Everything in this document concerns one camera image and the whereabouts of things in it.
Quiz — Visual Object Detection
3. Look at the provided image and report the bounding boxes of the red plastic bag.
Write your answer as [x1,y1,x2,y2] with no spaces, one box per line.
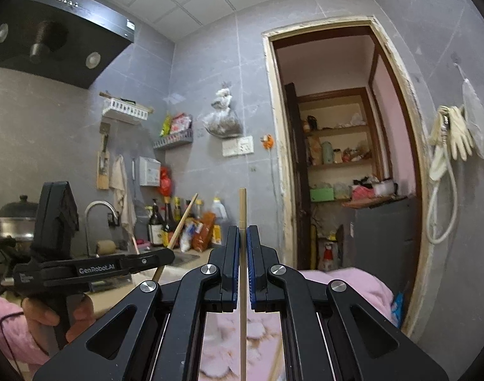
[159,167,173,197]

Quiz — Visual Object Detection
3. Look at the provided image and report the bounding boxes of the grey wall spice rack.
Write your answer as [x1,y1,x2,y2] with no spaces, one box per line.
[153,131,194,150]

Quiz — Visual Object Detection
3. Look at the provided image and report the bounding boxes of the dark wooden door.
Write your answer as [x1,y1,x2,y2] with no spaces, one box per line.
[285,83,319,271]

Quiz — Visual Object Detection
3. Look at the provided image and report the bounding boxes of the black range hood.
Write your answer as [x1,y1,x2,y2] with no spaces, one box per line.
[0,0,136,90]

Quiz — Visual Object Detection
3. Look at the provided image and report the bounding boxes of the red snack packet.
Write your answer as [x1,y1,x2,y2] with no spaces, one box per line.
[170,113,192,134]

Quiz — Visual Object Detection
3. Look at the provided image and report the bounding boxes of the brown wooden chopstick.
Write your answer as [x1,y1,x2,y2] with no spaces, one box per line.
[152,193,199,283]

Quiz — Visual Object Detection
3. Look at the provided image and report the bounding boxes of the orange snack packet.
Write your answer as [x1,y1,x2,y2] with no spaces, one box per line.
[192,211,217,252]

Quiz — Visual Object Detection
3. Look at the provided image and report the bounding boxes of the clear hanging plastic bag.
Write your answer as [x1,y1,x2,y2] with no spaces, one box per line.
[202,81,242,139]

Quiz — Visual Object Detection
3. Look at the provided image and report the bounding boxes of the white mesh bag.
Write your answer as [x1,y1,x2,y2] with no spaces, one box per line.
[459,63,484,163]

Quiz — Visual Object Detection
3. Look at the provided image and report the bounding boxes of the wooden door frame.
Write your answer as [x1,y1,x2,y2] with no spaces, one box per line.
[262,16,435,350]

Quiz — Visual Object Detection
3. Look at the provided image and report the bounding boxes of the white wall box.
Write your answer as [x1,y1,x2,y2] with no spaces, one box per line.
[139,157,162,187]

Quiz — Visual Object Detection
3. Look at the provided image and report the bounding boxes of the wooden cutting board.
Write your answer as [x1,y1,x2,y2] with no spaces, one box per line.
[96,123,112,190]

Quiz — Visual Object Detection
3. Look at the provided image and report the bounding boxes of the blue cloth scrap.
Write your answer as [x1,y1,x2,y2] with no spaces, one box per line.
[390,293,405,328]

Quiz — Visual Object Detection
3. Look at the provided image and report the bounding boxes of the white wall switch panel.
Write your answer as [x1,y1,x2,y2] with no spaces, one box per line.
[222,136,254,157]

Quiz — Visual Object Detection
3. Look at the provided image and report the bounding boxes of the metal faucet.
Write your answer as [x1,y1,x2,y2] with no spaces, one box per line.
[84,200,120,257]

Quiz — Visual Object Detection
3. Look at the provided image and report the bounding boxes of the pink cloth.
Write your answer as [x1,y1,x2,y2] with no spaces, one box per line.
[198,268,397,381]

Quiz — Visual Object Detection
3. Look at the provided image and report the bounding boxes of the person's left forearm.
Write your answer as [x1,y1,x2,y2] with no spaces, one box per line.
[0,288,49,366]

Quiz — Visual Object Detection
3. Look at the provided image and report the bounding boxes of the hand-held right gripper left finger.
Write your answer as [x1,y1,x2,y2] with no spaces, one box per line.
[31,226,242,381]

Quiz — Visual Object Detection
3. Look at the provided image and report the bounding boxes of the grey cabinet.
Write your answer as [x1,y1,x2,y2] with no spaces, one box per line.
[347,196,423,279]

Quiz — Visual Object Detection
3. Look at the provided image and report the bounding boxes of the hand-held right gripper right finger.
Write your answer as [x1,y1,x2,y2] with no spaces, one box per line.
[247,225,451,381]

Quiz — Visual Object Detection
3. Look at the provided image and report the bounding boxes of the beige hanging towel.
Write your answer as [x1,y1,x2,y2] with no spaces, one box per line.
[109,155,137,239]

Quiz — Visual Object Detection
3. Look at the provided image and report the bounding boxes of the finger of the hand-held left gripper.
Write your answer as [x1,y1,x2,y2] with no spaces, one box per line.
[119,250,175,276]

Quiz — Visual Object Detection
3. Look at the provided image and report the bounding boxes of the wooden shelf unit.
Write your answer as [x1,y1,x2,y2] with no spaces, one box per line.
[295,87,381,204]

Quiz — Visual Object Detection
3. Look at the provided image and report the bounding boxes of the metal pot with lid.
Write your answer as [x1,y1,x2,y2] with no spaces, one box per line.
[0,194,40,243]

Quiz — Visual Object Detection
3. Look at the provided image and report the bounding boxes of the cream rubber gloves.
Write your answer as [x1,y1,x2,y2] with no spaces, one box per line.
[429,105,475,162]

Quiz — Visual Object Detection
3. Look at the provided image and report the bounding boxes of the white hose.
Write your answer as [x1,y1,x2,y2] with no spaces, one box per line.
[424,107,459,245]

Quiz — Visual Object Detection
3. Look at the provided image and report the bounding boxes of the row of sauce bottles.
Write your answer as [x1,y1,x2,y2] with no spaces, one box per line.
[144,196,229,253]

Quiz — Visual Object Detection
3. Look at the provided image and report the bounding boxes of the person's left hand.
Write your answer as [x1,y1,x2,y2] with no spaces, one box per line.
[22,294,96,344]

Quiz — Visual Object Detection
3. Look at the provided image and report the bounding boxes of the green box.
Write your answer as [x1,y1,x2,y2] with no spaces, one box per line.
[310,187,335,202]

